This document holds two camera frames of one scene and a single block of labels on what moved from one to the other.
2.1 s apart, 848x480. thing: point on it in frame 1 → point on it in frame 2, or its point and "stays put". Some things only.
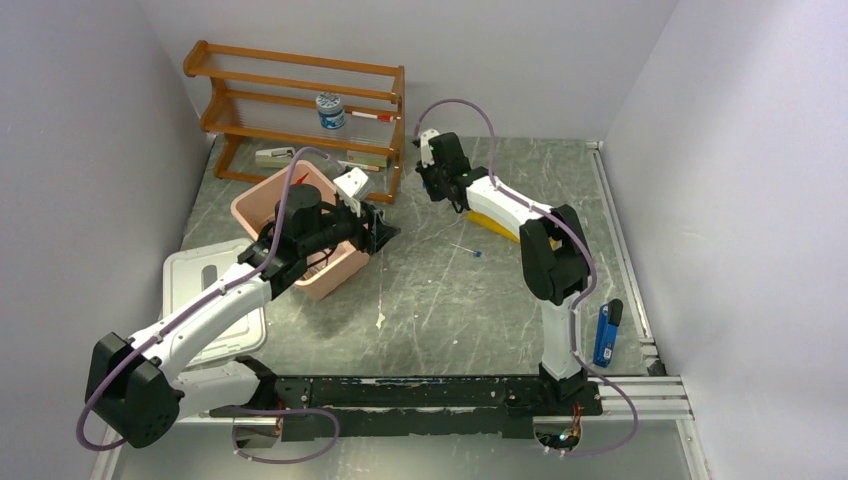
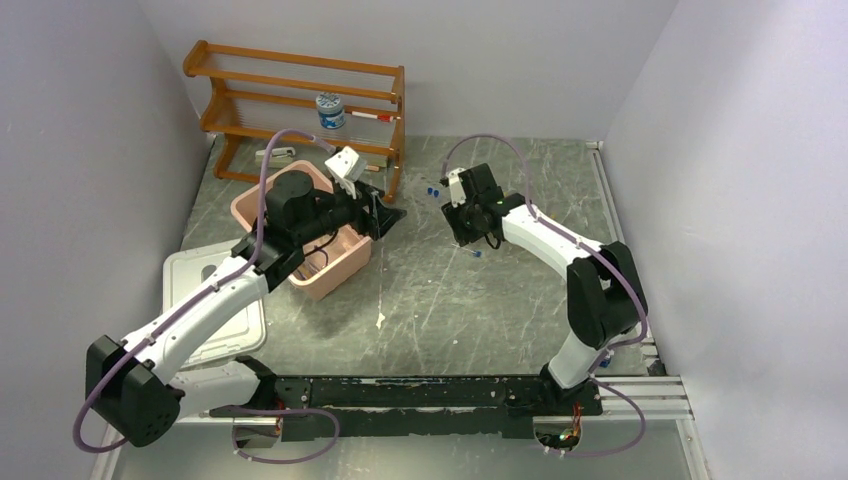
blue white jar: x=331 y=112 stays put
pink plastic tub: x=334 y=274 stays put
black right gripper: x=424 y=173 → x=462 y=235
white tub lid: x=190 y=272 stays put
